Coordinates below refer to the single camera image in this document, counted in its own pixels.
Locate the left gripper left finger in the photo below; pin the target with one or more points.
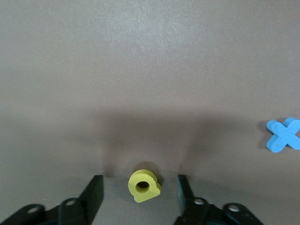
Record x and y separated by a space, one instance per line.
91 201

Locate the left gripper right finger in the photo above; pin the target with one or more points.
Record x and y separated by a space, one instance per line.
187 206

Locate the yellow letter d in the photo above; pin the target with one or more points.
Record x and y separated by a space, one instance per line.
140 197

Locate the blue letter x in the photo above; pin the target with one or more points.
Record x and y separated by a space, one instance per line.
284 136

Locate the brown table cover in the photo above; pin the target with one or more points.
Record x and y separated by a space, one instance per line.
93 70

